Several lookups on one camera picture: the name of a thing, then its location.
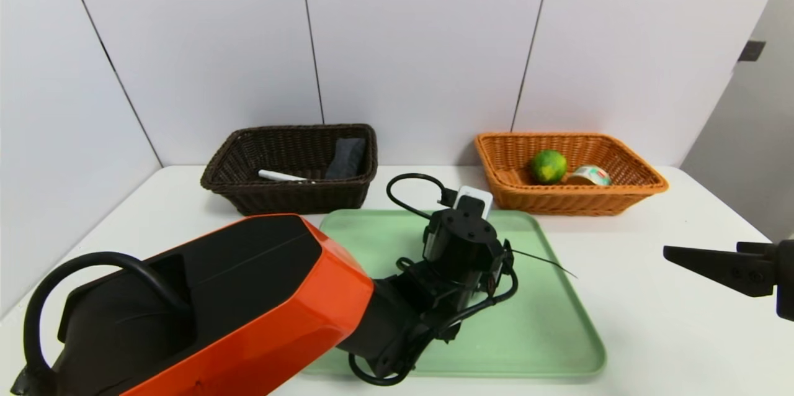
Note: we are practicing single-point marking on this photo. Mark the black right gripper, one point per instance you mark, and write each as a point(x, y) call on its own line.
point(785, 281)

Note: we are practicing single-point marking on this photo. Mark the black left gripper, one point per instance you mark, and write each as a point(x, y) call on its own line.
point(462, 247)

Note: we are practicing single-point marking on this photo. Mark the green citrus fruit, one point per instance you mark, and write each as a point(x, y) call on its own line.
point(548, 166)

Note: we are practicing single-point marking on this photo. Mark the grey sock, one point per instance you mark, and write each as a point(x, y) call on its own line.
point(347, 159)

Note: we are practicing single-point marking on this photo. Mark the teal cat food can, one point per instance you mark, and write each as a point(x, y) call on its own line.
point(592, 175)

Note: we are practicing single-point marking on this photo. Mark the white marker pen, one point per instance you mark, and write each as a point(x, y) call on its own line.
point(282, 177)

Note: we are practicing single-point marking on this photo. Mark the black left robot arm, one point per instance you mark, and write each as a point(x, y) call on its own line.
point(236, 309)

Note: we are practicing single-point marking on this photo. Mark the orange wicker basket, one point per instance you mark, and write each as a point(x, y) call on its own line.
point(558, 200)

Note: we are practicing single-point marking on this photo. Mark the dark brown wicker basket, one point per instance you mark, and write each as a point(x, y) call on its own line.
point(273, 197)

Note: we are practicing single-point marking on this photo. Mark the light green plastic tray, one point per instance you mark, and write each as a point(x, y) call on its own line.
point(546, 334)

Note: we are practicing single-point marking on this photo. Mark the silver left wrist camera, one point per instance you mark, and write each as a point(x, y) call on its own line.
point(472, 200)

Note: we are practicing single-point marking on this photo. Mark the dark wall plate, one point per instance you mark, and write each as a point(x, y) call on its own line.
point(751, 51)

